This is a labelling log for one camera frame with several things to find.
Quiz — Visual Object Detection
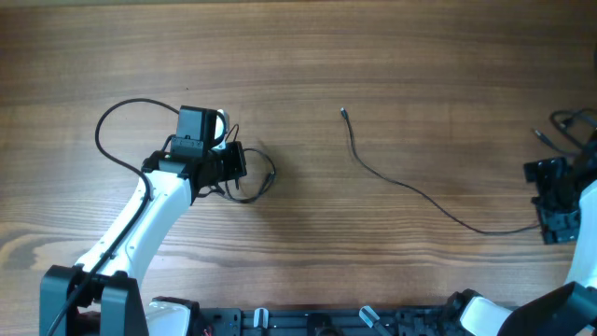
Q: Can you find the black audio jack cable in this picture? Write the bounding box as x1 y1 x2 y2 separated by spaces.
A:
532 107 597 158

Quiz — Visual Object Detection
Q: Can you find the black USB cable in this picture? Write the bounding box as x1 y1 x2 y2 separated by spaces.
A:
340 106 542 236

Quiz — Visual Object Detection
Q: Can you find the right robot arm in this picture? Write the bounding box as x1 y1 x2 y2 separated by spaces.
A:
443 139 596 335

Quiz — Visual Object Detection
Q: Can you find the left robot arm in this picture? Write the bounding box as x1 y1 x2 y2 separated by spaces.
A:
39 106 246 335

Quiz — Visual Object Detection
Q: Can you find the short black cable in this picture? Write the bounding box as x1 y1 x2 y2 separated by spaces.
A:
200 123 277 205

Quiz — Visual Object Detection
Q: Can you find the left camera black cable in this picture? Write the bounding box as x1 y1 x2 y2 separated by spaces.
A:
46 97 181 336

